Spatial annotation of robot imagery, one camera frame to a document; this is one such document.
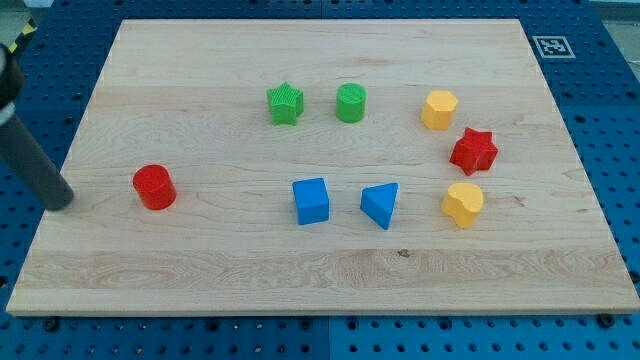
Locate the blue triangle block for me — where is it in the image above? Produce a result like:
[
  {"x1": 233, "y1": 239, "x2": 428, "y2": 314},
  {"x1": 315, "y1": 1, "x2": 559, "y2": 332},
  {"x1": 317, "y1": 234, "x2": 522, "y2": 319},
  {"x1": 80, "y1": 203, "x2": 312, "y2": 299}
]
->
[{"x1": 360, "y1": 183, "x2": 399, "y2": 230}]

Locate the blue cube block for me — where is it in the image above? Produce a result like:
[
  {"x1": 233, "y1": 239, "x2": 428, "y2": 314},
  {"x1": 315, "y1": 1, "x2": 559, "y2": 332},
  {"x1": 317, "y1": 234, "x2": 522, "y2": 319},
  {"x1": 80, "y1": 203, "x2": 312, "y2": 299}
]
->
[{"x1": 292, "y1": 178, "x2": 330, "y2": 225}]

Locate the yellow hexagon block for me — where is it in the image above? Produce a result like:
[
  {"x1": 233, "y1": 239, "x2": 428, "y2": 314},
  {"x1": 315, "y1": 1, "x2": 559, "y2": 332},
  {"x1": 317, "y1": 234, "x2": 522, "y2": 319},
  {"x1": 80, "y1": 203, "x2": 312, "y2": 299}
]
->
[{"x1": 421, "y1": 90, "x2": 459, "y2": 130}]

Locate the white fiducial marker tag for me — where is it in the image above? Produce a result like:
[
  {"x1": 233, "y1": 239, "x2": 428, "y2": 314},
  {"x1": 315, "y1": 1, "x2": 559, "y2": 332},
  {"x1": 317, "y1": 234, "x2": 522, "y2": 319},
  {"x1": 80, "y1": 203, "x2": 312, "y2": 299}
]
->
[{"x1": 532, "y1": 35, "x2": 575, "y2": 59}]

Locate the green star block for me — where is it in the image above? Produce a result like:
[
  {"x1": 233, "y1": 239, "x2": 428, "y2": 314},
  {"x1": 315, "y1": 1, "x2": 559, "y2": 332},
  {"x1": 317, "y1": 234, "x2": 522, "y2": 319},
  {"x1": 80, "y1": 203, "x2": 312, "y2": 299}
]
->
[{"x1": 266, "y1": 82, "x2": 304, "y2": 125}]

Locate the green cylinder block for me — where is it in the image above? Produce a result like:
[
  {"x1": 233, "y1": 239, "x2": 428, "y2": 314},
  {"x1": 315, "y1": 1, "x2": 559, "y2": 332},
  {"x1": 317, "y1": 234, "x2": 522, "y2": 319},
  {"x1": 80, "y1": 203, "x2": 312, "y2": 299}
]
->
[{"x1": 336, "y1": 83, "x2": 367, "y2": 123}]

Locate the red star block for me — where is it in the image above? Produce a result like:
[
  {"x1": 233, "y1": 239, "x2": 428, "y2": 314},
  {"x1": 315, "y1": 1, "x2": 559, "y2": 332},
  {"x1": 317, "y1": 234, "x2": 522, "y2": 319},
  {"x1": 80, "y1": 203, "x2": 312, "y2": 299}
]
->
[{"x1": 449, "y1": 127, "x2": 499, "y2": 176}]

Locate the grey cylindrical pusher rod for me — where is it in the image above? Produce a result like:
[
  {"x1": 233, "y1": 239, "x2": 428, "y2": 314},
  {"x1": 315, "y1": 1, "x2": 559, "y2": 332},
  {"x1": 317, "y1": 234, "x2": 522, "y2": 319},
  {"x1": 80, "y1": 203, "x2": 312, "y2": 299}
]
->
[{"x1": 1, "y1": 115, "x2": 74, "y2": 211}]

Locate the red cylinder block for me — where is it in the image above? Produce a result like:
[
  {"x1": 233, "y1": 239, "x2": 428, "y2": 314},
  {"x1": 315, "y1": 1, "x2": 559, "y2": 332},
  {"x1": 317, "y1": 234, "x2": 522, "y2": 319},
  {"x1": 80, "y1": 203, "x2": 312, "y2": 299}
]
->
[{"x1": 132, "y1": 164, "x2": 177, "y2": 210}]

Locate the wooden board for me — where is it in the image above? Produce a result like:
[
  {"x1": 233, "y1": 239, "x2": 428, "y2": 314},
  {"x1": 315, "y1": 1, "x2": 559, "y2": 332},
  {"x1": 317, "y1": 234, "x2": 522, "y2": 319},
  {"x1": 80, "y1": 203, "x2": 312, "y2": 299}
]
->
[{"x1": 7, "y1": 19, "x2": 639, "y2": 317}]

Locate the black tool mount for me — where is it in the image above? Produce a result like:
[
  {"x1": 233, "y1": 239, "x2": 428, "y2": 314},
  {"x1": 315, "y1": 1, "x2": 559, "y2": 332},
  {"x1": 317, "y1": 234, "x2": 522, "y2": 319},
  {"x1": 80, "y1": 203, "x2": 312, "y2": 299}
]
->
[{"x1": 1, "y1": 44, "x2": 25, "y2": 125}]

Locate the yellow heart block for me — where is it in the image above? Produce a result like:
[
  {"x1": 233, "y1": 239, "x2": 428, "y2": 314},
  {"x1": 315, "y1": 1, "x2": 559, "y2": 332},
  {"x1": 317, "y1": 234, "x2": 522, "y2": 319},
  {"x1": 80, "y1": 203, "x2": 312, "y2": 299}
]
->
[{"x1": 441, "y1": 182, "x2": 484, "y2": 229}]

